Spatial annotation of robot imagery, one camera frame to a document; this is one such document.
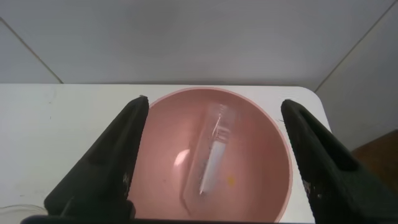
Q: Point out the red pigment test tube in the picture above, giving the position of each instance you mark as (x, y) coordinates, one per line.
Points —
(214, 155)

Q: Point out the pink bowl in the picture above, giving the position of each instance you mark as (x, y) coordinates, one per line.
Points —
(255, 174)

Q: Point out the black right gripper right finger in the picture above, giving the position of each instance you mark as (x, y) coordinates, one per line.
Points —
(335, 180)

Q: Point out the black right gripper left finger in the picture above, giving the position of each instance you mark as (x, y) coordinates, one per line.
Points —
(102, 168)

